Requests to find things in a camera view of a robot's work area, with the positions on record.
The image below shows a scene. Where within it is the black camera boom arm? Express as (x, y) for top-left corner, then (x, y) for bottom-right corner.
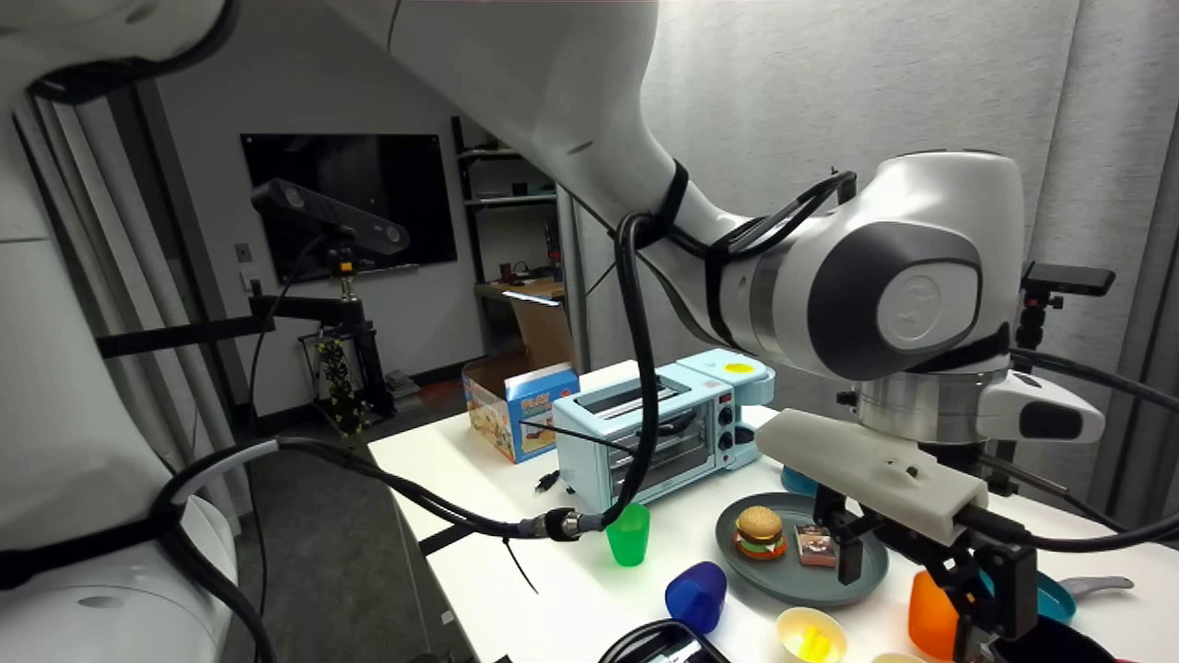
(97, 284), (384, 366)

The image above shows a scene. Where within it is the green plastic cup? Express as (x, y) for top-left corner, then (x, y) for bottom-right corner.
(604, 500), (655, 570)

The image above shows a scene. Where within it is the toy burger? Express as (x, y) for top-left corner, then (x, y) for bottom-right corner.
(728, 500), (792, 566)

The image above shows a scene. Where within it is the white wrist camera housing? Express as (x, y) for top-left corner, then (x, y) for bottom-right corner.
(755, 410), (992, 544)

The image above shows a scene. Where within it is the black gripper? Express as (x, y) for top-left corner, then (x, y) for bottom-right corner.
(812, 487), (1042, 663)

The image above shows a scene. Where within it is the black camera stand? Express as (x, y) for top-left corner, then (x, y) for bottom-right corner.
(1011, 289), (1066, 371)

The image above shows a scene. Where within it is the teal frying pan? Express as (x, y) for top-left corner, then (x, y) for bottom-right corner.
(1030, 566), (1137, 628)

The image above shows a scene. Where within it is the grey curtain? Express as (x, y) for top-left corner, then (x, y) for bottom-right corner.
(556, 0), (1179, 531)
(10, 90), (236, 494)

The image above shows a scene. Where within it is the background shelf unit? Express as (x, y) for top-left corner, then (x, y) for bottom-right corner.
(448, 114), (565, 366)

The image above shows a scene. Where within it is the grey round plate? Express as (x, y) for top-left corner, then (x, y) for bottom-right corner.
(715, 489), (893, 615)

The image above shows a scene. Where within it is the black bar camera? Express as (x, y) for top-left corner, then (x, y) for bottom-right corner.
(1023, 258), (1119, 300)

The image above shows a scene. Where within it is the cardboard box with blue print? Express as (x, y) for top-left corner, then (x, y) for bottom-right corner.
(459, 353), (582, 467)

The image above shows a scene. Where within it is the brown cardboard box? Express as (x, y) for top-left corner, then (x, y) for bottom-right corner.
(477, 277), (576, 370)

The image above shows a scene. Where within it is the blue plastic cup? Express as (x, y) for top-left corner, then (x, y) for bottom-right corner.
(662, 560), (728, 638)

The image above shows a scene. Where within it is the black pan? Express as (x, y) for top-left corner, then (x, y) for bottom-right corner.
(980, 611), (1119, 663)

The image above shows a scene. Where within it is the light blue toy toaster oven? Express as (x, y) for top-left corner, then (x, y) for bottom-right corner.
(548, 348), (781, 517)

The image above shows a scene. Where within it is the dark wall monitor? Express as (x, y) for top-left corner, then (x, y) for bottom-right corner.
(236, 128), (459, 289)

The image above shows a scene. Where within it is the yellow toy pasta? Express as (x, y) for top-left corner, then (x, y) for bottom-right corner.
(784, 615), (843, 661)

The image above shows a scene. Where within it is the orange plastic cup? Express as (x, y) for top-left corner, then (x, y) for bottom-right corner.
(908, 566), (969, 663)

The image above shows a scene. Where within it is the toy cake slice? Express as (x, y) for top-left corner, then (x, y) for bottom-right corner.
(792, 522), (843, 574)

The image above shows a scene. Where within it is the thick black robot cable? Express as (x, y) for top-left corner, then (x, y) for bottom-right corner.
(151, 161), (693, 663)

